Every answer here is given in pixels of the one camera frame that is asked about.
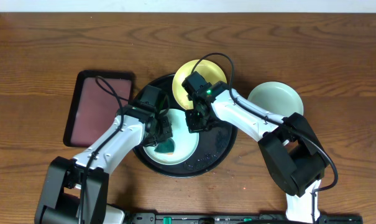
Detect green yellow sponge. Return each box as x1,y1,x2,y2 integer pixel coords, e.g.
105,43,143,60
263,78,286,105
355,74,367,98
154,138,175,154

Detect mint plate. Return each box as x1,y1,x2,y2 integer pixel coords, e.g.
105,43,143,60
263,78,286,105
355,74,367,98
144,109,199,165
247,82,304,117

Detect yellow plate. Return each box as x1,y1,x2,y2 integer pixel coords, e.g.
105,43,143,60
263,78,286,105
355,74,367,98
172,59,227,110

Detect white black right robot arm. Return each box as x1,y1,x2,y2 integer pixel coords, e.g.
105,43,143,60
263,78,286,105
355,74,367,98
181,72,331,223

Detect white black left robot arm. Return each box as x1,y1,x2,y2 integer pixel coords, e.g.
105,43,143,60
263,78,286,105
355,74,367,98
34,85,172,223

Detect round black tray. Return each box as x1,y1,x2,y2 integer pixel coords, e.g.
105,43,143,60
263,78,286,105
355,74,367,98
132,73,238,179

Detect black rectangular maroon tray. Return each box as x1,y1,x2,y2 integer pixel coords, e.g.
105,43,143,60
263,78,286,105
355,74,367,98
63,70,135,147

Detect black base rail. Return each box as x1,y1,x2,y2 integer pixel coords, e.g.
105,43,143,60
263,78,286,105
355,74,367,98
123,213,363,224

